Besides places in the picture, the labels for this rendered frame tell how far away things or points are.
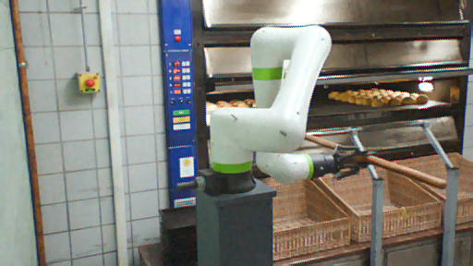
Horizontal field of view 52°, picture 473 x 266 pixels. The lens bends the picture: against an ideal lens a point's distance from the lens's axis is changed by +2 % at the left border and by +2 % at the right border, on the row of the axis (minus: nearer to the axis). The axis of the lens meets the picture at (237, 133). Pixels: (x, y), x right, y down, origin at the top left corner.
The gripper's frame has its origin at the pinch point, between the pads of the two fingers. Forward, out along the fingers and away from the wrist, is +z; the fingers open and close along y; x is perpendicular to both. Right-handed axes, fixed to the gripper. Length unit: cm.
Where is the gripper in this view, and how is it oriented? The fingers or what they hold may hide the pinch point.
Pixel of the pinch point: (367, 158)
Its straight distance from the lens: 188.5
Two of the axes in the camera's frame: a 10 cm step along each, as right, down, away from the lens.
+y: 0.2, 9.8, 1.9
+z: 9.3, -0.9, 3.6
